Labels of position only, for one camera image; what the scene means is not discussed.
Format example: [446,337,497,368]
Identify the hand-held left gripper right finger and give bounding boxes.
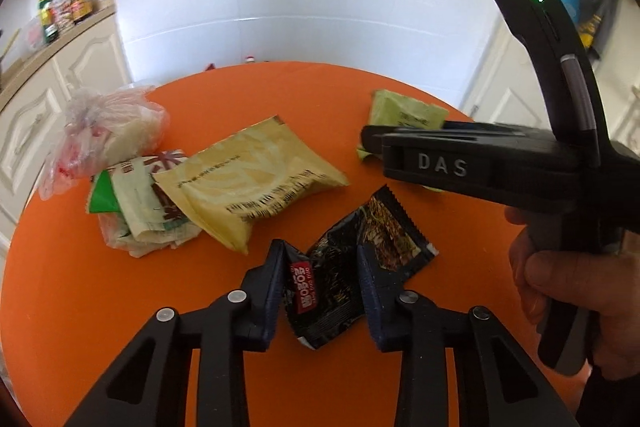
[356,243,581,427]

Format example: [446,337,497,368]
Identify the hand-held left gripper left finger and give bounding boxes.
[65,239,291,427]

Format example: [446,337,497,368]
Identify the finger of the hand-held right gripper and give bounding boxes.
[361,123,527,158]

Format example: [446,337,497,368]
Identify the light green wrapper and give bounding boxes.
[356,89,449,194]

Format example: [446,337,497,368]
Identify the black snack wrapper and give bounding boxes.
[280,184,441,350]

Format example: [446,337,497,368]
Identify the person's right forearm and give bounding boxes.
[575,359,640,427]

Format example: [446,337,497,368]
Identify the person's right hand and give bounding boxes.
[504,206,640,380]

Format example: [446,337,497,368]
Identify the cream panelled door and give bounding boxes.
[460,19,557,130]

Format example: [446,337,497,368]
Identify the yellow snack packet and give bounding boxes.
[151,114,349,254]

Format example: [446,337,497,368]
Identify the crumpled clear plastic wrapper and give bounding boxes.
[97,212,203,258]

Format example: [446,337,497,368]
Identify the grey hanging cloth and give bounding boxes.
[575,0,622,58]

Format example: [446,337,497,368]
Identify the green white wrapper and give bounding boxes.
[87,169,123,214]

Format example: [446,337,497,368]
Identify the orange round table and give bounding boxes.
[0,62,603,427]

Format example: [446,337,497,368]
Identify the clear plastic bag white contents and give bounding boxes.
[39,87,171,200]

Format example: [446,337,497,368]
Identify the white panelled kitchen cabinet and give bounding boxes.
[0,0,133,253]

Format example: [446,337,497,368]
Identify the row of condiment bottles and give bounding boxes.
[37,0,96,46]

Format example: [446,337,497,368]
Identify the pink plastic bag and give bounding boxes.
[22,19,44,54]

